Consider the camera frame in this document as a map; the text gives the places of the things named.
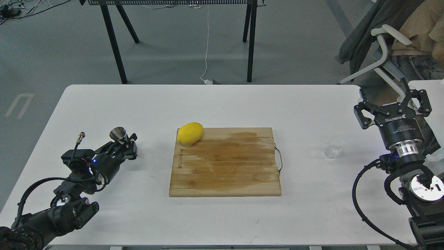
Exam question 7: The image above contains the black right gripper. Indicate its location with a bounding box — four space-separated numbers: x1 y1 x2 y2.
353 77 433 150

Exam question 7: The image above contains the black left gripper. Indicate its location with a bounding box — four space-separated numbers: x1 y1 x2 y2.
92 133 138 185

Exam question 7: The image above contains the steel double jigger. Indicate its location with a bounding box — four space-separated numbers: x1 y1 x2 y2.
109 126 129 144

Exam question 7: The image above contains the small clear glass cup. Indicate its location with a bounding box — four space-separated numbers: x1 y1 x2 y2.
323 137 345 159

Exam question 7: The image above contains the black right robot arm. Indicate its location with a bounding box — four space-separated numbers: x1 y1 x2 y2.
352 78 444 250

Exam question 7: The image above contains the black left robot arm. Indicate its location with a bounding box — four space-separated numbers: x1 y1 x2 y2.
0 127 137 250

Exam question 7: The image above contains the white office chair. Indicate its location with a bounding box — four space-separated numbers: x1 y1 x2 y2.
337 24 412 101

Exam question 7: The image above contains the person in tan shirt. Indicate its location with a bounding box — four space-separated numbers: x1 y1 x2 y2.
391 0 444 81

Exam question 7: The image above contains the yellow lemon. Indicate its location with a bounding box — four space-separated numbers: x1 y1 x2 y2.
177 122 204 145

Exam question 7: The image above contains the grey jacket on chair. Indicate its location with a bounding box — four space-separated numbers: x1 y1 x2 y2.
336 0 425 75

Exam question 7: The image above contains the wooden cutting board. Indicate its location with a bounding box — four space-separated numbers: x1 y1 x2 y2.
169 127 282 197

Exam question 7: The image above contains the white hanging cable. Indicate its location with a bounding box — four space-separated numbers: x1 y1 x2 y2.
199 4 214 85

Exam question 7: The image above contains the black metal table frame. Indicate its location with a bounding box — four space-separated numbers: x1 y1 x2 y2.
79 0 266 84

